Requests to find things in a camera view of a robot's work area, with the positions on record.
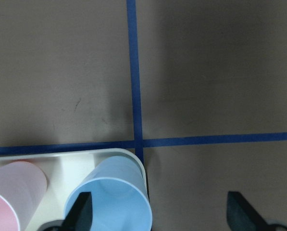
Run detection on light blue plastic cup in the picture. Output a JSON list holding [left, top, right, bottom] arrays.
[[64, 156, 152, 231]]

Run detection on pink plastic cup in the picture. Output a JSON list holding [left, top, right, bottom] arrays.
[[0, 161, 47, 231]]

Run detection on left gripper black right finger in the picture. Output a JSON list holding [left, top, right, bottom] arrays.
[[226, 191, 272, 231]]

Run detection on cream plastic tray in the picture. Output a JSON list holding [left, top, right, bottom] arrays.
[[0, 148, 147, 231]]

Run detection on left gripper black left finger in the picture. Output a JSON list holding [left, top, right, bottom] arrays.
[[61, 192, 92, 231]]

